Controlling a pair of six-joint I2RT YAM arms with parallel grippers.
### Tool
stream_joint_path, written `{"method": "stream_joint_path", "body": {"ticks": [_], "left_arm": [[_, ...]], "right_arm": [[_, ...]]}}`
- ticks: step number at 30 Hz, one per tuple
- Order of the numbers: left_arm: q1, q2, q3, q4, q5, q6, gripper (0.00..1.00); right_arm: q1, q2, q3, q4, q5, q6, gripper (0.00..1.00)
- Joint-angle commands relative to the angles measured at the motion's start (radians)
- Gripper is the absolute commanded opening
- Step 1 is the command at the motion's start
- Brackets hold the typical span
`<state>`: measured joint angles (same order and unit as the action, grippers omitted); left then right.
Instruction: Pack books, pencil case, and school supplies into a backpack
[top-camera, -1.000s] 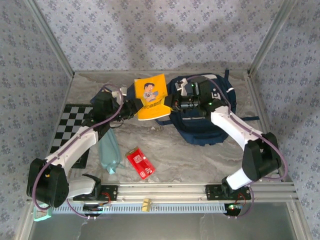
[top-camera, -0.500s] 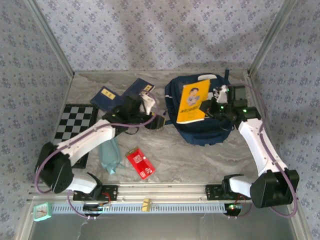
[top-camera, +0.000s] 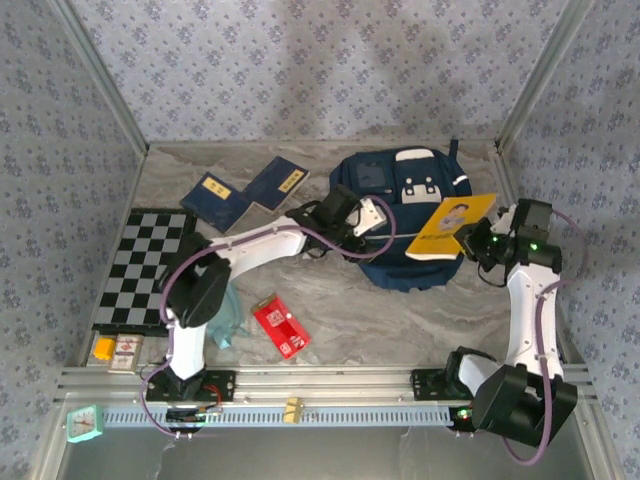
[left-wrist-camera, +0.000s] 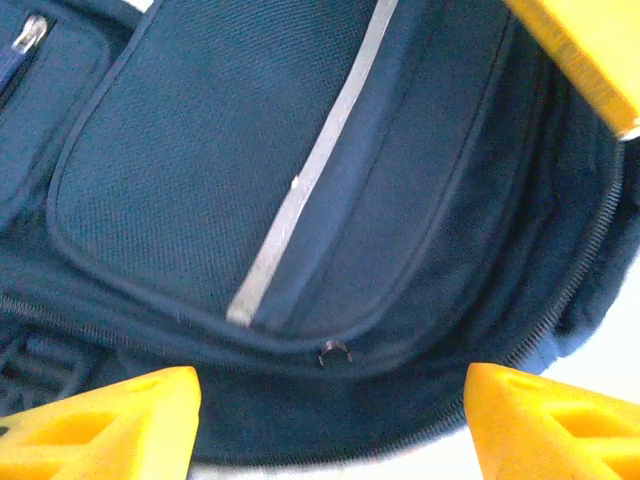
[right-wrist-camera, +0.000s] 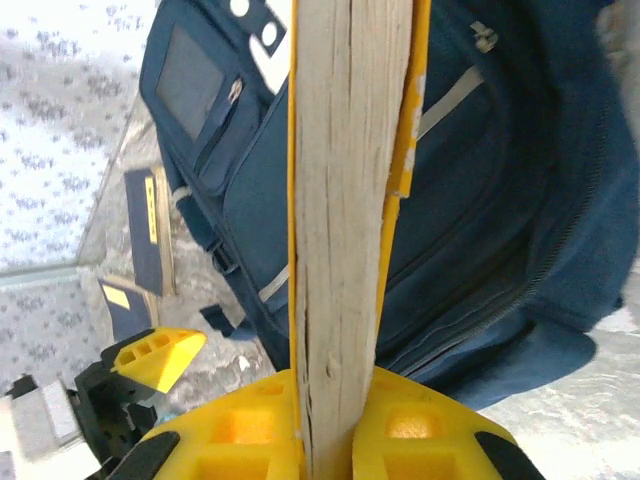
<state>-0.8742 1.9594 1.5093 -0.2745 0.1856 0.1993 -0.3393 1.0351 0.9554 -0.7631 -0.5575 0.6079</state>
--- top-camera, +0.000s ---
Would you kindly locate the aluminium side rail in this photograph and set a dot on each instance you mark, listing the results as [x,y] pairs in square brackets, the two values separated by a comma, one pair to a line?
[506,175]

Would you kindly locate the red packet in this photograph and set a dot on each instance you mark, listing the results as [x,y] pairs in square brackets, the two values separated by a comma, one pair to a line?
[280,325]

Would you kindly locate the orange block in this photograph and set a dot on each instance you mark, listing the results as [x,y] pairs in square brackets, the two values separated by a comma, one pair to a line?
[103,349]

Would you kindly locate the navy book with yellow label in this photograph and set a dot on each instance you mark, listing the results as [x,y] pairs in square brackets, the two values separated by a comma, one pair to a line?
[212,200]
[275,185]

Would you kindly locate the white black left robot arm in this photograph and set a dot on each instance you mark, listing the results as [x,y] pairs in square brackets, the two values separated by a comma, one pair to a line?
[260,245]

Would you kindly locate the right controller board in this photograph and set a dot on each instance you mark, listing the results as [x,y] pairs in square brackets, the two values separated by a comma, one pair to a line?
[465,415]

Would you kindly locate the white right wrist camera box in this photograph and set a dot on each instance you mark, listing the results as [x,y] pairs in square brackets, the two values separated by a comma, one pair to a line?
[505,219]

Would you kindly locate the aluminium mounting rail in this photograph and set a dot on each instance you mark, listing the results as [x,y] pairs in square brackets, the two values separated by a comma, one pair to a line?
[325,382]

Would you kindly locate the black grey checkerboard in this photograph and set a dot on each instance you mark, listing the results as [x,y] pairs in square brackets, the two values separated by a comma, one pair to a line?
[145,260]

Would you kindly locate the navy blue backpack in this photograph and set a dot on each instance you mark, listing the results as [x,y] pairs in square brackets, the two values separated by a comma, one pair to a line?
[395,270]

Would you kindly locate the left controller board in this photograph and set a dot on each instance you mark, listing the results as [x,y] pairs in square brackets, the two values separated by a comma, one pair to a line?
[185,416]

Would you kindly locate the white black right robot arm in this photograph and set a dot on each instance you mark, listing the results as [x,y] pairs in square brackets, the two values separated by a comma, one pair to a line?
[525,310]

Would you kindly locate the playing card box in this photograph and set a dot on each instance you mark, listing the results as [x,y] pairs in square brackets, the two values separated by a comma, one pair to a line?
[125,352]

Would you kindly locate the aluminium frame post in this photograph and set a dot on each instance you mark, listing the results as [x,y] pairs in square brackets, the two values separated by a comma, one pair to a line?
[102,75]
[542,75]

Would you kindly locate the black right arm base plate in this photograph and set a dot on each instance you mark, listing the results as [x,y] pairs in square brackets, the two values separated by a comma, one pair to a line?
[425,385]

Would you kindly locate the controller board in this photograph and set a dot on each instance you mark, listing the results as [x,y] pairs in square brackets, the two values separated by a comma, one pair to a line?
[185,416]
[465,415]

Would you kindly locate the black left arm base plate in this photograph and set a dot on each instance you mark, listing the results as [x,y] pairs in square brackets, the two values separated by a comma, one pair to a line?
[225,385]

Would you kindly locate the light blue pencil case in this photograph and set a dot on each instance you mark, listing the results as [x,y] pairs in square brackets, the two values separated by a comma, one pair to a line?
[230,315]

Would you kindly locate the mint green clock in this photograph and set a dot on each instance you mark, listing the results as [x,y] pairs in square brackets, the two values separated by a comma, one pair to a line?
[82,424]

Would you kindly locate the brass clip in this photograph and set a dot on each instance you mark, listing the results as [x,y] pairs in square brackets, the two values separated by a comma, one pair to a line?
[293,411]

